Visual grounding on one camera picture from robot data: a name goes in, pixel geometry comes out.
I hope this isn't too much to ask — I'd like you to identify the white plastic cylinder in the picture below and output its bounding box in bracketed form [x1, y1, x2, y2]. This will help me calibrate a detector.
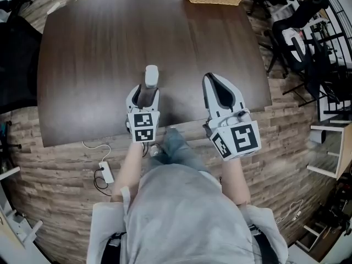
[145, 64, 160, 89]

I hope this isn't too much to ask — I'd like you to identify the person's right forearm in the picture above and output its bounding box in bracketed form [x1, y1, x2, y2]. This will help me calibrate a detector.
[221, 157, 251, 206]

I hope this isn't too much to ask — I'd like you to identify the person's blue jeans leg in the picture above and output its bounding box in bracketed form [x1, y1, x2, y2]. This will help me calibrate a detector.
[147, 128, 212, 175]

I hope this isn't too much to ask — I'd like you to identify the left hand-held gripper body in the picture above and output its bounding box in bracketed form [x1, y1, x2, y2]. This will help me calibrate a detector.
[125, 107, 161, 144]

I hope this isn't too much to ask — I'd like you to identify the white floor cable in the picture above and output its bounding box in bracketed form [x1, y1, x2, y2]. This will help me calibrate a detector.
[81, 140, 112, 163]

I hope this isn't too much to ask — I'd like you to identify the person's grey sweatshirt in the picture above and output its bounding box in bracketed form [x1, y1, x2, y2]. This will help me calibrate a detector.
[86, 163, 289, 264]

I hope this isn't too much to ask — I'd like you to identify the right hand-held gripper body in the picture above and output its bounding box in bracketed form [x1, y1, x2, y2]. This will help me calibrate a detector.
[202, 108, 262, 162]

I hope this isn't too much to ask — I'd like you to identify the white shelf frame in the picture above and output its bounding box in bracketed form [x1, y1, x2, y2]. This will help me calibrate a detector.
[0, 166, 44, 249]

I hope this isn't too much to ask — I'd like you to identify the grey waste bin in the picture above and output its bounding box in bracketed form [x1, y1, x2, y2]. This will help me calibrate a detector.
[310, 129, 327, 144]

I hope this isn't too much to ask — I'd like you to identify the black mesh office chair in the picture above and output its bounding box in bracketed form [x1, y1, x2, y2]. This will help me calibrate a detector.
[0, 16, 43, 115]

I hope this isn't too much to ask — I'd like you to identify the white side table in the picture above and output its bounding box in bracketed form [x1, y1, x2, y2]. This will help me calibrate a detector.
[306, 119, 352, 180]

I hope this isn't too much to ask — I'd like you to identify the white charger cable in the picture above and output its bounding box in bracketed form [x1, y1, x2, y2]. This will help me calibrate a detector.
[276, 199, 304, 224]

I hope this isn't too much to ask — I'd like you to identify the black strap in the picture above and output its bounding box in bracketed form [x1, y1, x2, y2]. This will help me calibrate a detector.
[249, 224, 278, 264]

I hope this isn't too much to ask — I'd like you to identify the black folding chair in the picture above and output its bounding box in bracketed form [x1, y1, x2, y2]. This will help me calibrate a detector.
[283, 45, 352, 120]

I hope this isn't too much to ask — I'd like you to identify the black metal railing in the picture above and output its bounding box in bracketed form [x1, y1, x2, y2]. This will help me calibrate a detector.
[307, 0, 352, 65]

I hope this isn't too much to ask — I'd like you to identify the black high-back office chair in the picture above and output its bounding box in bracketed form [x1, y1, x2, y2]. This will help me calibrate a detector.
[271, 0, 331, 75]

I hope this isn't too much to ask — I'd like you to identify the person's left forearm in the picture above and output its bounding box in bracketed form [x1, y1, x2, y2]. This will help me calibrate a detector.
[112, 141, 145, 202]

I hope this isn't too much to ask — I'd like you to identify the black power cable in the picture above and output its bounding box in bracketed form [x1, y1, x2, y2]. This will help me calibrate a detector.
[93, 168, 113, 197]

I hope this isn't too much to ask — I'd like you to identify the white patterned cushion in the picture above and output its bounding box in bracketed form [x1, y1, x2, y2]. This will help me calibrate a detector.
[283, 27, 307, 60]

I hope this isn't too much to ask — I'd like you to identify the white power strip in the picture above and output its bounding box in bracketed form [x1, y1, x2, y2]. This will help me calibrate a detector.
[98, 161, 115, 184]

